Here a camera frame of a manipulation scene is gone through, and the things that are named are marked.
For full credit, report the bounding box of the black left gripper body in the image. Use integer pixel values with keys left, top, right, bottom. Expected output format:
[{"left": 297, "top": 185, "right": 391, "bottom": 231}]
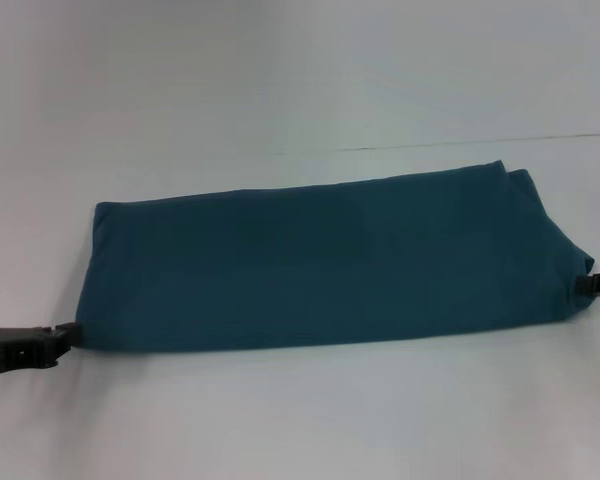
[{"left": 0, "top": 324, "right": 61, "bottom": 383}]

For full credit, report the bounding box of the blue-green t-shirt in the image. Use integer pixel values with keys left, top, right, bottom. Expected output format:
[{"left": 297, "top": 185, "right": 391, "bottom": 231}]
[{"left": 76, "top": 159, "right": 596, "bottom": 357}]

